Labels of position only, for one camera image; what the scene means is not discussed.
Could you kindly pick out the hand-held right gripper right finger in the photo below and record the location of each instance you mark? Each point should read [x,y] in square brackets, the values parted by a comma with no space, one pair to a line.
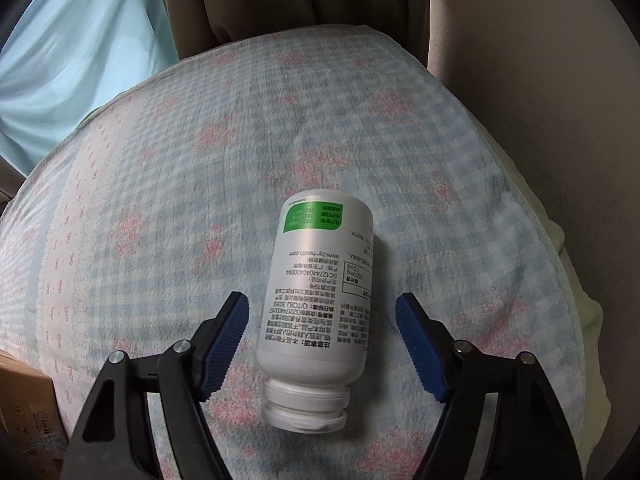
[417,345]

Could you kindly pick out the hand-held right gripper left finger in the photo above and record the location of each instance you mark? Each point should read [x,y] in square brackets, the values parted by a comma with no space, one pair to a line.
[225,350]

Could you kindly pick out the white bottle green label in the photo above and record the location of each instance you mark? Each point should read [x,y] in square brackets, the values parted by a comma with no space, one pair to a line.
[315,300]

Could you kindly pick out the cardboard box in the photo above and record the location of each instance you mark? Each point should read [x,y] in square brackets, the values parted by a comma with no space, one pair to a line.
[25,405]

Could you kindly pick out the pale green mattress cover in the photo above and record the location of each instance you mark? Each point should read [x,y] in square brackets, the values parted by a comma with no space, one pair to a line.
[570,320]

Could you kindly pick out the light blue cloth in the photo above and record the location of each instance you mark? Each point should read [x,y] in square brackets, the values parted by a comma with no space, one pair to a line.
[85,35]

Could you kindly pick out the beige curtain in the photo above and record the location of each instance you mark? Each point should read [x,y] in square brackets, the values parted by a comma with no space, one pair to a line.
[300,0]

